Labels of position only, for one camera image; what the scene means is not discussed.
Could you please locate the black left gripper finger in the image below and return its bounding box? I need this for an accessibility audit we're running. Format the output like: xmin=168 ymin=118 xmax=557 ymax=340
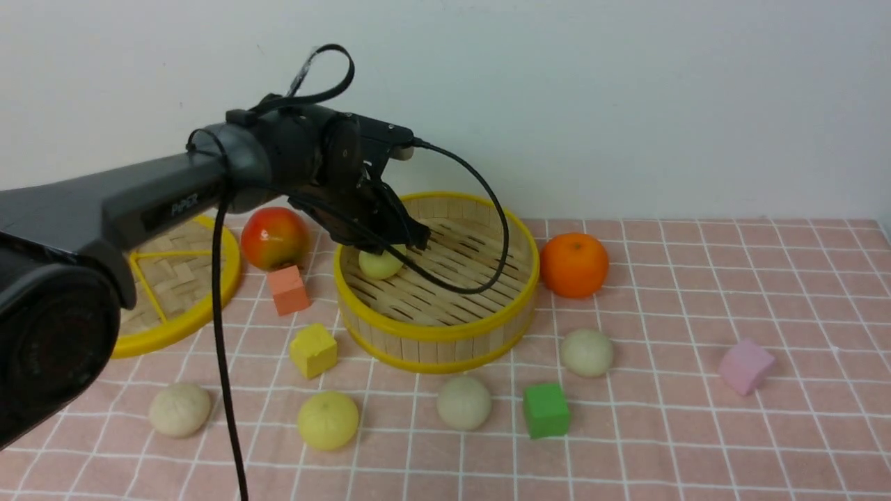
xmin=332 ymin=222 xmax=407 ymax=255
xmin=379 ymin=183 xmax=432 ymax=251

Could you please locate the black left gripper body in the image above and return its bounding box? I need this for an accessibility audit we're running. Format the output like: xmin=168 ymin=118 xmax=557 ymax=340
xmin=287 ymin=165 xmax=384 ymax=238

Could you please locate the yellow bun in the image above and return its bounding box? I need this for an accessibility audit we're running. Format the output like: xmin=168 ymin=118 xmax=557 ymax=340
xmin=358 ymin=251 xmax=403 ymax=281
xmin=297 ymin=391 xmax=360 ymax=451

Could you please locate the white bun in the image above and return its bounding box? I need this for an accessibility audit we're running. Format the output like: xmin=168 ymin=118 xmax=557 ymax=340
xmin=560 ymin=328 xmax=615 ymax=378
xmin=436 ymin=375 xmax=493 ymax=431
xmin=148 ymin=383 xmax=212 ymax=438

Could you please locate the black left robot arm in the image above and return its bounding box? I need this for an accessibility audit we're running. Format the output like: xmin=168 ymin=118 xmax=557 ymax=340
xmin=1 ymin=98 xmax=430 ymax=447

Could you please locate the yellow rimmed bamboo steamer tray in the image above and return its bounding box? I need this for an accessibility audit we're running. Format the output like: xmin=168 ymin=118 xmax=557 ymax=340
xmin=333 ymin=191 xmax=539 ymax=374

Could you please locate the yellow rimmed bamboo steamer lid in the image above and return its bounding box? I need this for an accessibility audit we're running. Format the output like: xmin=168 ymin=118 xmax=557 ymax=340
xmin=112 ymin=216 xmax=214 ymax=359

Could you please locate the red yellow apple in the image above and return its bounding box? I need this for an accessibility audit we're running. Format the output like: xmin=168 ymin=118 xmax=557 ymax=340
xmin=241 ymin=207 xmax=312 ymax=272

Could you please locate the orange foam cube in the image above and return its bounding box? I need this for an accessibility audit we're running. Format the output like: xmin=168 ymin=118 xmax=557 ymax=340
xmin=267 ymin=265 xmax=311 ymax=317

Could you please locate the yellow foam cube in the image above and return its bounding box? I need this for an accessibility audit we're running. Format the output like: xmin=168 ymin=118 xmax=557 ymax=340
xmin=289 ymin=323 xmax=338 ymax=380

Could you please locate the orange fruit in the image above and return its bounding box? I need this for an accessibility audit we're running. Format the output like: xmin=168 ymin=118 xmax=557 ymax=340
xmin=540 ymin=232 xmax=610 ymax=299

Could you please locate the green foam cube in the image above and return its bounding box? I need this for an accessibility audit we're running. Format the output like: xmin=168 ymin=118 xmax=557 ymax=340
xmin=523 ymin=383 xmax=571 ymax=440

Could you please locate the pink checkered tablecloth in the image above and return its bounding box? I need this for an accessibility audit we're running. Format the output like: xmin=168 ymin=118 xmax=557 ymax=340
xmin=0 ymin=218 xmax=891 ymax=501

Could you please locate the pink foam block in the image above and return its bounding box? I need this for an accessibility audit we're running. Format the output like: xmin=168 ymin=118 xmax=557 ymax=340
xmin=717 ymin=338 xmax=776 ymax=396

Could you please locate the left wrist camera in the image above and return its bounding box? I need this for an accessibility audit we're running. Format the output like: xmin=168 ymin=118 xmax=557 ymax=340
xmin=353 ymin=114 xmax=415 ymax=170

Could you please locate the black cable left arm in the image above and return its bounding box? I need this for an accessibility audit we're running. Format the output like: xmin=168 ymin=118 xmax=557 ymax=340
xmin=186 ymin=44 xmax=511 ymax=501

